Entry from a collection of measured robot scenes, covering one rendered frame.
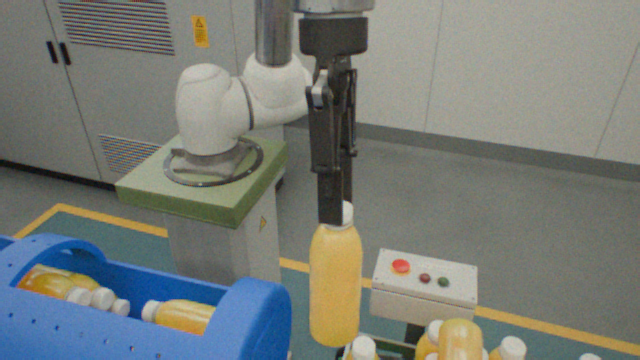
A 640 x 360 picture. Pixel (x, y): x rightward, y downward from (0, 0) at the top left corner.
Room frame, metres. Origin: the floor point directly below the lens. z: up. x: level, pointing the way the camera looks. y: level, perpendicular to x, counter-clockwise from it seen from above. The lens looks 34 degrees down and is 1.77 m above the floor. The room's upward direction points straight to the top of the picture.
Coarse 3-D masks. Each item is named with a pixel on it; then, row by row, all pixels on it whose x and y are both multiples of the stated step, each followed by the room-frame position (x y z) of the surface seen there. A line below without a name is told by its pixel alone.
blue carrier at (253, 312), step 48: (0, 240) 0.76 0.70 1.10; (48, 240) 0.61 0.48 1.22; (0, 288) 0.50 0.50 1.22; (144, 288) 0.65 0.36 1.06; (192, 288) 0.63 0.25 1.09; (240, 288) 0.50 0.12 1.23; (0, 336) 0.44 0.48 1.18; (48, 336) 0.43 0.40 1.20; (96, 336) 0.42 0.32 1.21; (144, 336) 0.42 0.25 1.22; (192, 336) 0.41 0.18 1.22; (240, 336) 0.41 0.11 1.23; (288, 336) 0.54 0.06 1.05
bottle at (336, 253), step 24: (312, 240) 0.44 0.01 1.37; (336, 240) 0.42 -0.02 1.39; (312, 264) 0.42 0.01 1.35; (336, 264) 0.41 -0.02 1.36; (360, 264) 0.42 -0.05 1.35; (312, 288) 0.42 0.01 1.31; (336, 288) 0.40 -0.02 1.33; (360, 288) 0.42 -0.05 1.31; (312, 312) 0.41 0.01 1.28; (336, 312) 0.39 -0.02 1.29; (312, 336) 0.40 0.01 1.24; (336, 336) 0.39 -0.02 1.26
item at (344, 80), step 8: (312, 80) 0.48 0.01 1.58; (344, 80) 0.46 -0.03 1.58; (344, 88) 0.46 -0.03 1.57; (344, 96) 0.46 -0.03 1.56; (344, 104) 0.46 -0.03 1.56; (336, 112) 0.45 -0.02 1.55; (336, 120) 0.45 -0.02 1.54; (336, 128) 0.45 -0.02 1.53; (336, 136) 0.44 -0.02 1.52; (336, 144) 0.44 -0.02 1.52; (336, 152) 0.44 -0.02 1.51; (336, 160) 0.43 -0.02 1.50; (336, 168) 0.43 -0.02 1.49
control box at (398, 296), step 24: (384, 264) 0.68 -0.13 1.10; (432, 264) 0.68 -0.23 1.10; (456, 264) 0.68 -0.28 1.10; (384, 288) 0.63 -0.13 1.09; (408, 288) 0.61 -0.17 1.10; (432, 288) 0.61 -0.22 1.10; (456, 288) 0.61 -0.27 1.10; (384, 312) 0.62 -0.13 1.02; (408, 312) 0.61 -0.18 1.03; (432, 312) 0.60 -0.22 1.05; (456, 312) 0.59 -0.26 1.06
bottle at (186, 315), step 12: (180, 300) 0.56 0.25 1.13; (156, 312) 0.55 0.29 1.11; (168, 312) 0.53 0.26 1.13; (180, 312) 0.53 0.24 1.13; (192, 312) 0.53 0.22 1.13; (204, 312) 0.53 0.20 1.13; (168, 324) 0.52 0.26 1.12; (180, 324) 0.51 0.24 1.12; (192, 324) 0.51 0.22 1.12; (204, 324) 0.51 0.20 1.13
